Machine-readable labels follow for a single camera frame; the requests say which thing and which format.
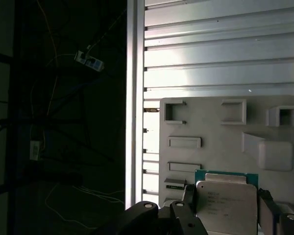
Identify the grey parts rack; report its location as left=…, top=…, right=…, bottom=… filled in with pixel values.
left=159, top=94, right=294, bottom=235

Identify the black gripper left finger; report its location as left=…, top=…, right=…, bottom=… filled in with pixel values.
left=117, top=183, right=208, bottom=235

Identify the silver CPU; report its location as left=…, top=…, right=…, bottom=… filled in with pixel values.
left=194, top=168, right=260, bottom=233

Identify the black table frame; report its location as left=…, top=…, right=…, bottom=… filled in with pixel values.
left=0, top=0, right=127, bottom=204

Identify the white adapter box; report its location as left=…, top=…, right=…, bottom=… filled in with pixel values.
left=74, top=49, right=105, bottom=72
left=29, top=140, right=42, bottom=162

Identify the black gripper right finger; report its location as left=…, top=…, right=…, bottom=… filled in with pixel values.
left=257, top=187, right=294, bottom=235

